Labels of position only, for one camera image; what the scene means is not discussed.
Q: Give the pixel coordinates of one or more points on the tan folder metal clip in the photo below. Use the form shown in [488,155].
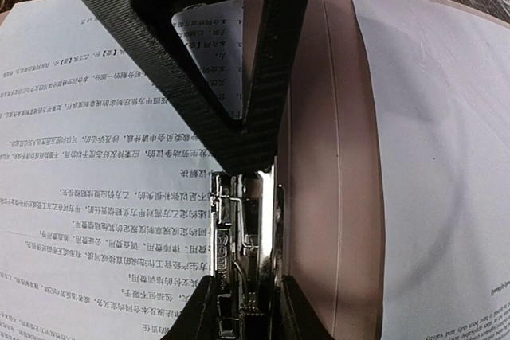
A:
[246,212]

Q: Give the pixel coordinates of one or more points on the printed paper sheet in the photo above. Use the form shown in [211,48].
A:
[105,221]
[440,80]

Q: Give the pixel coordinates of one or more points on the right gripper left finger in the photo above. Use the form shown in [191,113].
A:
[197,319]

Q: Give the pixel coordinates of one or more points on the tan brown folder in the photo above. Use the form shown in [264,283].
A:
[329,166]

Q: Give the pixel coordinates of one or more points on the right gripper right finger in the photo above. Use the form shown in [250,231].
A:
[298,320]

